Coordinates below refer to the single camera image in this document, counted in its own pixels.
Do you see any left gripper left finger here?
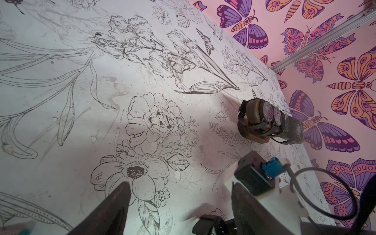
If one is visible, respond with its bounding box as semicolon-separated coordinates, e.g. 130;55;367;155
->
68;182;131;235

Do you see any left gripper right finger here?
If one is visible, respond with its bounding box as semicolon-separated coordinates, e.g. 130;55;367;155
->
231;183;288;235

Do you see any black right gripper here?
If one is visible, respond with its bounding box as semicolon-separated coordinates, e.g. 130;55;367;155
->
192;214;238;235

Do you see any wooden watch stand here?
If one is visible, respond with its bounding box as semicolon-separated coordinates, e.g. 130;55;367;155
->
238;99;273;144

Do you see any black watch with dial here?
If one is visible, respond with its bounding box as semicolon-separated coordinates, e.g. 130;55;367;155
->
268;112;290;138

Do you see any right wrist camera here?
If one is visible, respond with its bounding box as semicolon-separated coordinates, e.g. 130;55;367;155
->
223;151;309;235

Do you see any aluminium frame post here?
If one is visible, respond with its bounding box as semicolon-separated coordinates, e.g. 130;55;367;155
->
271;1;376;73

